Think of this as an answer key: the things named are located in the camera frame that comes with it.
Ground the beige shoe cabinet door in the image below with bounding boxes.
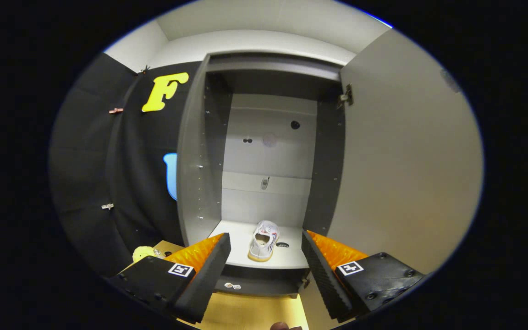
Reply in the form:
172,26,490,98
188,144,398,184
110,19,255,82
298,28,484,330

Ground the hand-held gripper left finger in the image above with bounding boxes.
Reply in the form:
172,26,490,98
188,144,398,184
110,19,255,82
106,232,232,324

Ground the metal door hinge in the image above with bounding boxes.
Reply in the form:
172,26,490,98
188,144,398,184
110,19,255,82
337,83,354,110

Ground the grey cabinet shelf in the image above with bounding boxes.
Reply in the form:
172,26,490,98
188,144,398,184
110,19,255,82
207,220,310,270

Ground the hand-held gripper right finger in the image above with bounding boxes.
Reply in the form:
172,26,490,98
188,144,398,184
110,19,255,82
301,229,425,321

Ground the dark grey shoe cabinet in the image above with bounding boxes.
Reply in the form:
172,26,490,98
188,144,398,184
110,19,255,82
176,51,354,298

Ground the white shoe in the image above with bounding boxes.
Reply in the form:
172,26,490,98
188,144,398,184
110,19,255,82
248,220,280,262

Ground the black backdrop cloth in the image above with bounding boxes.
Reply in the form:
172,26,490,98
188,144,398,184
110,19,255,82
49,53,203,278

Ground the yellow plush toy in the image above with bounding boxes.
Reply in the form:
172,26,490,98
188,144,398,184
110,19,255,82
132,246,157,263

